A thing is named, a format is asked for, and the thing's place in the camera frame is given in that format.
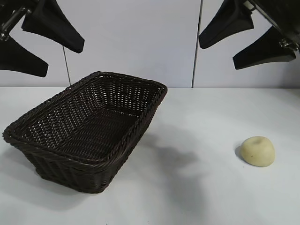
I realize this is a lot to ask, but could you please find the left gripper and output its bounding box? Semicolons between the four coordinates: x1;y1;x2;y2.
0;0;85;78

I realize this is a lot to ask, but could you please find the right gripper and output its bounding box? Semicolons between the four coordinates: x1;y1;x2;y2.
198;0;300;70

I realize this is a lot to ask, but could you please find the pale yellow egg yolk pastry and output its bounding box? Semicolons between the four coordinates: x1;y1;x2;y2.
239;135;276;167

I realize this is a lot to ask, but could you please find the dark brown wicker basket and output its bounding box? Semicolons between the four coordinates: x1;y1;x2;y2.
2;71;168;194

